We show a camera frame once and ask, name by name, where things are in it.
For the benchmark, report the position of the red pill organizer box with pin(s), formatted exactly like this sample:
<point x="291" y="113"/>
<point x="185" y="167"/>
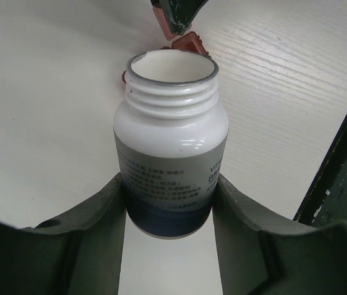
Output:
<point x="190" y="41"/>

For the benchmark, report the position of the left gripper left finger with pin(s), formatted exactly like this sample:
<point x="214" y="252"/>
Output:
<point x="76" y="252"/>

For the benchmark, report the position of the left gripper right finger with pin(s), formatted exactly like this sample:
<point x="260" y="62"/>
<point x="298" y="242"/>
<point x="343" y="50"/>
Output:
<point x="262" y="252"/>

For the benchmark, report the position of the white pill bottle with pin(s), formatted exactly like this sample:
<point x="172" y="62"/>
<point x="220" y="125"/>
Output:
<point x="170" y="133"/>

